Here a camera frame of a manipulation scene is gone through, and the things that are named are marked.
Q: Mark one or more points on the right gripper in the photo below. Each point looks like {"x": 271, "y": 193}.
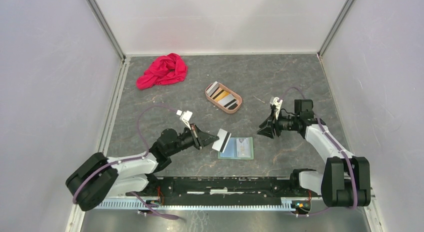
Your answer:
{"x": 268, "y": 125}

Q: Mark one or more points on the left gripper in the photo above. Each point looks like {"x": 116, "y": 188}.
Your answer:
{"x": 200, "y": 138}

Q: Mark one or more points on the green card holder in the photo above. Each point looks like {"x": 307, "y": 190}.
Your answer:
{"x": 230, "y": 151}

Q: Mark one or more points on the pink oval tray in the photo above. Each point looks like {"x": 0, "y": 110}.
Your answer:
{"x": 229, "y": 104}

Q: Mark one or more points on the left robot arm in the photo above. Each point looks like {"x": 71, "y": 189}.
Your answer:
{"x": 101, "y": 177}

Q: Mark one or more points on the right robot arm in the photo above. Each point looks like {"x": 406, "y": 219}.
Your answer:
{"x": 345, "y": 181}

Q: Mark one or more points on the silver VIP card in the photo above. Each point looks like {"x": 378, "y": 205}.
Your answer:
{"x": 243, "y": 147}

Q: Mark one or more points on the stack of silver cards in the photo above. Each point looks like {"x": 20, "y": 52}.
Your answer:
{"x": 212, "y": 88}

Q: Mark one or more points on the gold striped card in tray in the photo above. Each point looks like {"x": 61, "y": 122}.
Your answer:
{"x": 220, "y": 95}

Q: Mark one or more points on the red crumpled cloth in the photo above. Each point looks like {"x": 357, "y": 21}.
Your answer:
{"x": 164, "y": 70}

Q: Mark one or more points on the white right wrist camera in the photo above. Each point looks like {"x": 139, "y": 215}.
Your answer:
{"x": 276, "y": 106}

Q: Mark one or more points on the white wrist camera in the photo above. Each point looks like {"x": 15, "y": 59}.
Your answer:
{"x": 276, "y": 106}
{"x": 185, "y": 116}

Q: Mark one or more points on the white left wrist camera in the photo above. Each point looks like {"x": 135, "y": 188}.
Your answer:
{"x": 185, "y": 116}

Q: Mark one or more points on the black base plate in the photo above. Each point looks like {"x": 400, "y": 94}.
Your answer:
{"x": 224, "y": 191}

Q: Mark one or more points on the white slotted cable duct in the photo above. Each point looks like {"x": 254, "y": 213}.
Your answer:
{"x": 284, "y": 205}

